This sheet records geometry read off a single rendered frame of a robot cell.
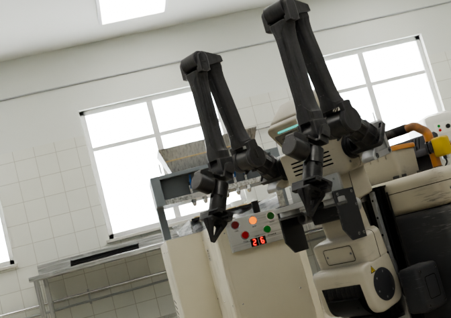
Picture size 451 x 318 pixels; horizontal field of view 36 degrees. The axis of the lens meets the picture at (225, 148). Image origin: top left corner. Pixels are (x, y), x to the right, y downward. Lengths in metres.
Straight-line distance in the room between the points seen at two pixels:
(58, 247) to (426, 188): 4.89
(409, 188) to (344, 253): 0.32
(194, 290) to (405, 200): 1.59
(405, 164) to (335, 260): 0.45
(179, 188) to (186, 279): 0.49
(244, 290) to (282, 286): 0.17
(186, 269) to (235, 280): 0.71
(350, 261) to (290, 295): 0.81
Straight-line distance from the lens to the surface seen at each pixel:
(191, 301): 3.69
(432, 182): 2.35
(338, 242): 2.29
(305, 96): 2.00
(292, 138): 1.92
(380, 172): 2.51
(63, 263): 6.72
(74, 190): 6.81
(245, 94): 7.05
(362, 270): 2.21
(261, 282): 3.02
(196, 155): 3.78
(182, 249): 3.68
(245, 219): 2.99
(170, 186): 3.78
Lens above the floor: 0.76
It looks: 7 degrees up
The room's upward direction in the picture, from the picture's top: 15 degrees counter-clockwise
